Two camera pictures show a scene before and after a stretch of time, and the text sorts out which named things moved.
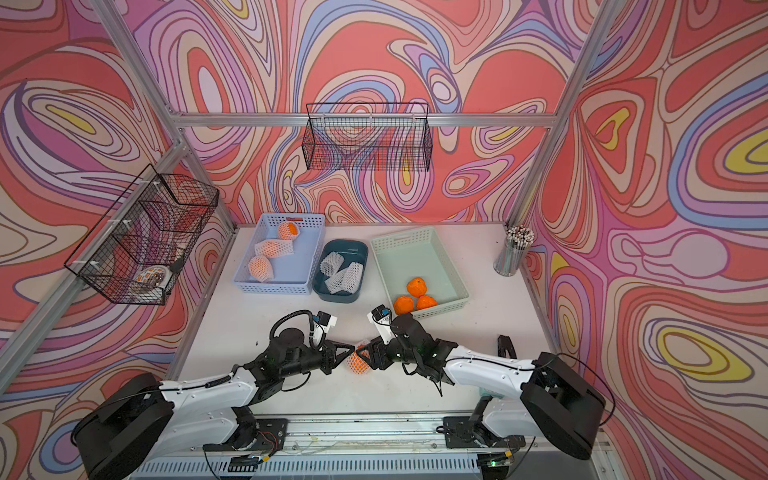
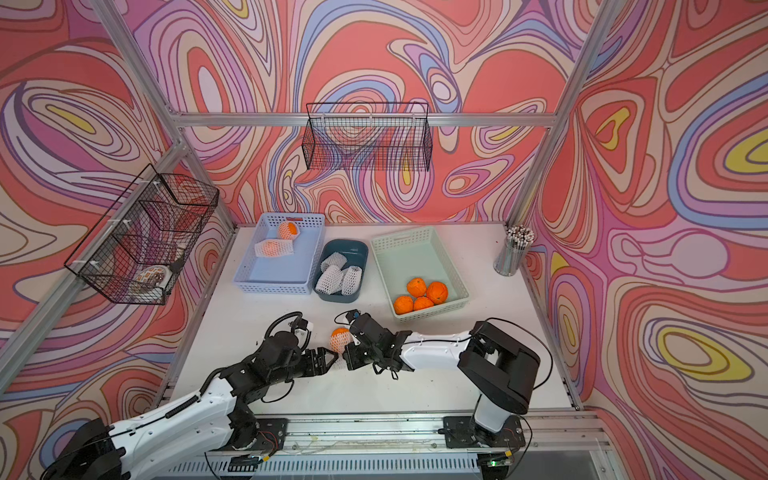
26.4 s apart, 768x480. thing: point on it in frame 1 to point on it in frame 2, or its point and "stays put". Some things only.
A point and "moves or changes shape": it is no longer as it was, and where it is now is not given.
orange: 403,305 stays put
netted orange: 417,287 stays put
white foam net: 353,277 stays put
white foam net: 357,364 moves or changes shape
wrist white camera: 322,322 to 303,324
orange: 425,302 stays put
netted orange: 260,268 to 339,339
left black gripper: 328,355 stays put
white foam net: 331,264 stays put
